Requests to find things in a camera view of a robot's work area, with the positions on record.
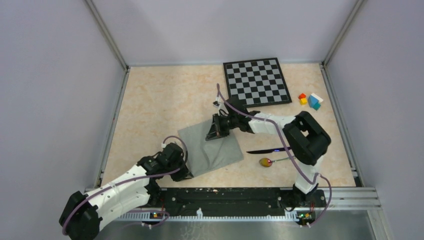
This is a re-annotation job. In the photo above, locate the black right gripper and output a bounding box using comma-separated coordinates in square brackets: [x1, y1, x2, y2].
[206, 113, 238, 141]

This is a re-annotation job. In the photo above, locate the grey cloth napkin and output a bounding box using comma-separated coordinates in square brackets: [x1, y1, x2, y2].
[177, 119, 244, 177]

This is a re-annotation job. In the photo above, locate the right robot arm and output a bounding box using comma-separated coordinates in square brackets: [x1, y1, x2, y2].
[205, 98, 331, 209]

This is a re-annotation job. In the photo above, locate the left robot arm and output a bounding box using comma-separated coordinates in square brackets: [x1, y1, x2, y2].
[59, 142, 192, 240]

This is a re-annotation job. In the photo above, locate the dark purple knife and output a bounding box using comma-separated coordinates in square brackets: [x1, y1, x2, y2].
[246, 147, 286, 155]

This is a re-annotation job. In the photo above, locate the iridescent metal spoon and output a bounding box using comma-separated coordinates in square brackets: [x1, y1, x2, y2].
[258, 157, 290, 168]

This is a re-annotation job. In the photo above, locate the black and grey chessboard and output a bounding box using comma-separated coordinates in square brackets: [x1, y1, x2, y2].
[222, 57, 292, 108]

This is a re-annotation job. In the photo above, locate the yellow wooden block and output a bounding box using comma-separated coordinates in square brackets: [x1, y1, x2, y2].
[299, 97, 308, 106]

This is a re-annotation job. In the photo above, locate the red wooden block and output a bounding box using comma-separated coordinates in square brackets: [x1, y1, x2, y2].
[298, 93, 307, 99]

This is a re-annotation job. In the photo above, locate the blue wooden block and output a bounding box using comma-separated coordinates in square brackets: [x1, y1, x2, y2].
[307, 95, 320, 108]

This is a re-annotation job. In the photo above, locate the teal wooden block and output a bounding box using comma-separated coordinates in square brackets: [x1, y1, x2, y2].
[312, 102, 321, 111]

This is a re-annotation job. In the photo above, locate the white wooden block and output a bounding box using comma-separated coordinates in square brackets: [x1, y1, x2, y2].
[310, 93, 324, 103]

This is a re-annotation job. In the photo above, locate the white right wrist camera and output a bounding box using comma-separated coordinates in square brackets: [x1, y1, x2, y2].
[212, 97, 222, 108]

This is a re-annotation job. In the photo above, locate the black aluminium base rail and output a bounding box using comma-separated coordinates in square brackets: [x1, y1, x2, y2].
[79, 187, 379, 229]

